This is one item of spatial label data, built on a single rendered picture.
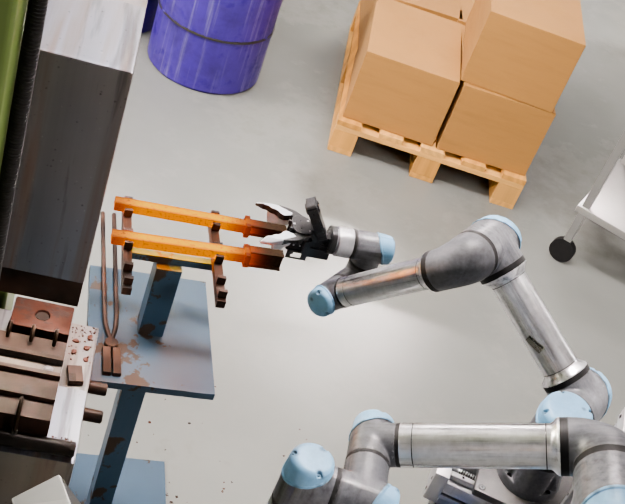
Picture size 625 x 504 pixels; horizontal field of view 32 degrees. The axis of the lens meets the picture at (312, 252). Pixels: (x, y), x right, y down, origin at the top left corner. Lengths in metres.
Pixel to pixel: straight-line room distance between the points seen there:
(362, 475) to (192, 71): 3.49
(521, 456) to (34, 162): 0.90
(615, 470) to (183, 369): 1.20
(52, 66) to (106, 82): 0.08
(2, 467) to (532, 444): 0.98
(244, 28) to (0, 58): 3.76
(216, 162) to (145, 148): 0.30
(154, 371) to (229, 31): 2.64
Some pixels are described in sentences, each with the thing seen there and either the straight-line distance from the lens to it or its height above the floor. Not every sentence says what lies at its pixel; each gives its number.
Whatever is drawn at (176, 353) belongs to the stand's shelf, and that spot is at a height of 0.74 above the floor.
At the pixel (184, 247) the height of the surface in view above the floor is 1.01.
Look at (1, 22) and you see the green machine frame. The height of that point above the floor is 1.94.
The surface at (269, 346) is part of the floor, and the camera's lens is 3.87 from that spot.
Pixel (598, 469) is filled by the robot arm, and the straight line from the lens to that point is 1.76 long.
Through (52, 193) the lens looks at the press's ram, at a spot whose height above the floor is 1.53.
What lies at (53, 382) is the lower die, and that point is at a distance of 2.16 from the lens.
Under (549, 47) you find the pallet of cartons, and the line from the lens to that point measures 4.83.
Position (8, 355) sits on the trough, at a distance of 2.20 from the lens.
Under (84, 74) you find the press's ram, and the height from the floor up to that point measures 1.74.
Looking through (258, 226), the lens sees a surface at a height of 1.01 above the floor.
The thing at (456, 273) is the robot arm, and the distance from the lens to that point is 2.44.
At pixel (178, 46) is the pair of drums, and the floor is 0.18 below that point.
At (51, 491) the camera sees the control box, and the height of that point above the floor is 1.19.
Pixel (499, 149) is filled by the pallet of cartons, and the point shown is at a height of 0.26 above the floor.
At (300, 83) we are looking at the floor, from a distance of 5.48.
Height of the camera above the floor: 2.54
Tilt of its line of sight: 36 degrees down
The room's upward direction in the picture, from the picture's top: 21 degrees clockwise
